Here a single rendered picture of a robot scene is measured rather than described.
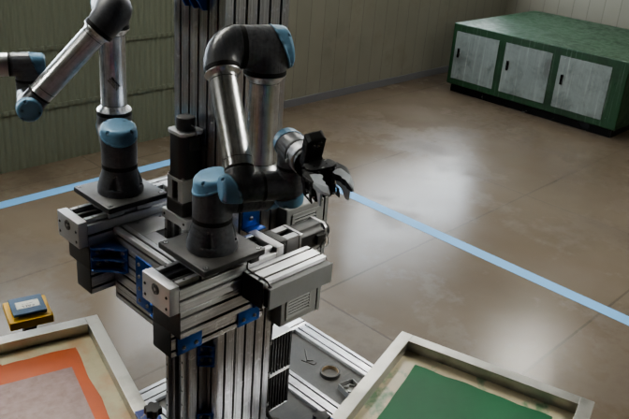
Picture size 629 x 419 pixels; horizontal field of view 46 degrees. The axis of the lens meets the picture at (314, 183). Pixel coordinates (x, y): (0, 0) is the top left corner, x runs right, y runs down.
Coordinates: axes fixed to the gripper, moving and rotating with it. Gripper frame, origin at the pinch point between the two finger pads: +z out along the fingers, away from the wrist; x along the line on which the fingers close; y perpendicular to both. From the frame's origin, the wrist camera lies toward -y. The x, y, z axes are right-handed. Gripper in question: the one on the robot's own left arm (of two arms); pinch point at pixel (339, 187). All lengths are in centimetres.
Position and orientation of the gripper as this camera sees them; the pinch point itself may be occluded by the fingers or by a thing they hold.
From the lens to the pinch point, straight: 157.2
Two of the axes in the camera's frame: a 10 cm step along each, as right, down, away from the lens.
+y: 0.5, 9.0, 4.4
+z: 3.6, 3.9, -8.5
